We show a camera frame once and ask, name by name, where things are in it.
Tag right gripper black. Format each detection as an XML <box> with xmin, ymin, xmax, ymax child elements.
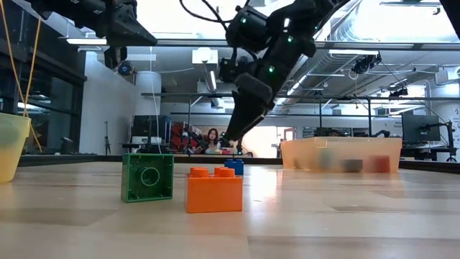
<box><xmin>223</xmin><ymin>73</ymin><xmax>276</xmax><ymax>142</ymax></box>

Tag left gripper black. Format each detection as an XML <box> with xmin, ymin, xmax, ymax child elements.
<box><xmin>103</xmin><ymin>0</ymin><xmax>158</xmax><ymax>71</ymax></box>

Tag orange translucent plastic bin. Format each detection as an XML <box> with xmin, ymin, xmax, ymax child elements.
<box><xmin>280</xmin><ymin>136</ymin><xmax>403</xmax><ymax>173</ymax></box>

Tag person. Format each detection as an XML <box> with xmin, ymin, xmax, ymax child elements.
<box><xmin>205</xmin><ymin>127</ymin><xmax>222</xmax><ymax>155</ymax></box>

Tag red storage rack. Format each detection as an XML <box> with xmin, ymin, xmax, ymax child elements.
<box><xmin>171</xmin><ymin>121</ymin><xmax>202</xmax><ymax>154</ymax></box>

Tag white square ceiling light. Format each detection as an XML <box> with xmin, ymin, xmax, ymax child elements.
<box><xmin>192</xmin><ymin>47</ymin><xmax>219</xmax><ymax>65</ymax></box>

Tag small orange building block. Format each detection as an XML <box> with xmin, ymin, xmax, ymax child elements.
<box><xmin>184</xmin><ymin>166</ymin><xmax>244</xmax><ymax>214</ymax></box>

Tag black tripod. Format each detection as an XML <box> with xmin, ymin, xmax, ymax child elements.
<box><xmin>103</xmin><ymin>120</ymin><xmax>112</xmax><ymax>156</ymax></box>

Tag black ceiling equipment cluster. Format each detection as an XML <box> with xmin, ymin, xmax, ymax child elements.
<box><xmin>388</xmin><ymin>87</ymin><xmax>410</xmax><ymax>99</ymax></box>
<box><xmin>351</xmin><ymin>53</ymin><xmax>383</xmax><ymax>76</ymax></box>

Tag grey overhead beam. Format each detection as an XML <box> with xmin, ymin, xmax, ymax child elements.
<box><xmin>156</xmin><ymin>38</ymin><xmax>418</xmax><ymax>52</ymax></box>

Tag yellow translucent plastic bin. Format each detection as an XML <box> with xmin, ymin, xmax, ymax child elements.
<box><xmin>0</xmin><ymin>112</ymin><xmax>32</xmax><ymax>183</ymax></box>

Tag black computer monitor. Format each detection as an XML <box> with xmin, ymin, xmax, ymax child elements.
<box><xmin>401</xmin><ymin>114</ymin><xmax>441</xmax><ymax>142</ymax></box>

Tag black camera with blue ring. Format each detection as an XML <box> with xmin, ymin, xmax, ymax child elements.
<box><xmin>117</xmin><ymin>60</ymin><xmax>135</xmax><ymax>76</ymax></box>

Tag white hanging cable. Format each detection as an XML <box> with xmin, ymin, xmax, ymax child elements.
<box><xmin>149</xmin><ymin>46</ymin><xmax>163</xmax><ymax>155</ymax></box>

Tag black background railing frame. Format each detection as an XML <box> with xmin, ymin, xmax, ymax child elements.
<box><xmin>140</xmin><ymin>91</ymin><xmax>460</xmax><ymax>159</ymax></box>

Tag yellow cable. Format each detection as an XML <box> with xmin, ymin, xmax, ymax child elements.
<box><xmin>0</xmin><ymin>1</ymin><xmax>43</xmax><ymax>153</ymax></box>

